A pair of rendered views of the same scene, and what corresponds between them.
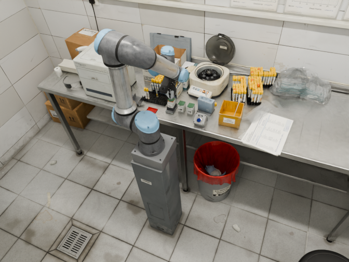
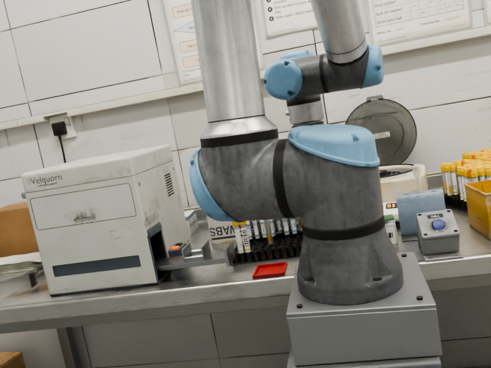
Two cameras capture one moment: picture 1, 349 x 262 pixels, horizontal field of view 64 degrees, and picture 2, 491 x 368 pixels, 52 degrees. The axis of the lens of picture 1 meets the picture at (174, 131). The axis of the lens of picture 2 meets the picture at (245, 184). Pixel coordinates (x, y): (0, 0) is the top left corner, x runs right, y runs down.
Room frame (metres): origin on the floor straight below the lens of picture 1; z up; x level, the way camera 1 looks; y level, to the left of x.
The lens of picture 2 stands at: (0.36, 0.44, 1.22)
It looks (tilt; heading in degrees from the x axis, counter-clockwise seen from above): 8 degrees down; 344
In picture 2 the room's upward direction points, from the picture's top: 10 degrees counter-clockwise
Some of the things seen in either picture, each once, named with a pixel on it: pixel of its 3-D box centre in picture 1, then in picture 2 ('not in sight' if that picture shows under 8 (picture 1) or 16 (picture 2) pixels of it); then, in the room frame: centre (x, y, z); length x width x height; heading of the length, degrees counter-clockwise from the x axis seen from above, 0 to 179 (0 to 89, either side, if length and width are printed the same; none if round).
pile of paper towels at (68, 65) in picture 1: (73, 66); (6, 267); (1.97, 0.77, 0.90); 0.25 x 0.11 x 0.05; 62
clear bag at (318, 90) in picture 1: (317, 87); not in sight; (1.38, -0.96, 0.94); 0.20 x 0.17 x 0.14; 45
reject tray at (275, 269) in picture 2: (150, 111); (269, 270); (1.37, 0.14, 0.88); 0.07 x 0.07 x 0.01; 62
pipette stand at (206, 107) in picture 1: (205, 105); (421, 214); (1.33, -0.22, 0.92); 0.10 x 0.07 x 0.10; 54
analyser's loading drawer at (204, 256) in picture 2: (128, 96); (188, 256); (1.49, 0.30, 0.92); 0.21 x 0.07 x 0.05; 62
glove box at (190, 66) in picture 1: (187, 74); not in sight; (1.69, -0.13, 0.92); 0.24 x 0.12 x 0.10; 152
